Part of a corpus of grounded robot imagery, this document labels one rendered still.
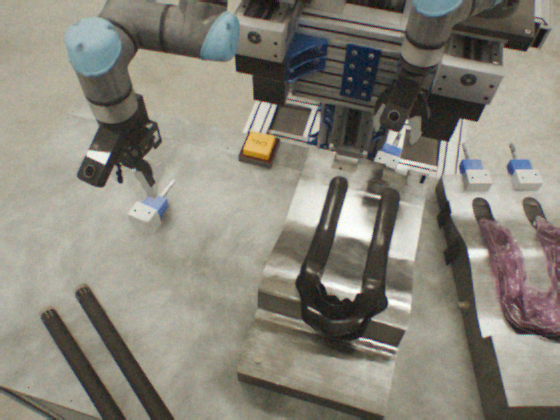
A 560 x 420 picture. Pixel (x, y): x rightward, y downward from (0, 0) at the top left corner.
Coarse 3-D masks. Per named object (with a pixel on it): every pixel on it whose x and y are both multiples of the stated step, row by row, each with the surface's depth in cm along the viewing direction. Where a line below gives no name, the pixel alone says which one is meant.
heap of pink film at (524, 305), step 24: (504, 240) 97; (552, 240) 98; (504, 264) 94; (552, 264) 96; (504, 288) 94; (528, 288) 94; (552, 288) 95; (504, 312) 94; (528, 312) 92; (552, 312) 92
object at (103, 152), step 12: (96, 132) 87; (108, 132) 87; (120, 132) 86; (96, 144) 87; (108, 144) 86; (120, 144) 87; (96, 156) 87; (108, 156) 86; (84, 168) 87; (96, 168) 86; (108, 168) 87; (84, 180) 87; (96, 180) 86
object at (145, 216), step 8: (168, 184) 113; (144, 200) 110; (152, 200) 110; (160, 200) 110; (136, 208) 107; (144, 208) 107; (152, 208) 107; (160, 208) 109; (136, 216) 106; (144, 216) 106; (152, 216) 107; (160, 216) 111; (136, 224) 109; (144, 224) 107; (152, 224) 108; (160, 224) 111; (144, 232) 110; (152, 232) 109
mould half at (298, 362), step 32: (320, 160) 110; (320, 192) 106; (352, 192) 106; (416, 192) 106; (288, 224) 102; (352, 224) 102; (416, 224) 102; (288, 256) 94; (352, 256) 97; (288, 288) 89; (352, 288) 89; (256, 320) 94; (288, 320) 93; (384, 320) 87; (256, 352) 91; (288, 352) 91; (320, 352) 91; (352, 352) 91; (384, 352) 91; (256, 384) 92; (288, 384) 88; (320, 384) 88; (352, 384) 88; (384, 384) 88; (384, 416) 85
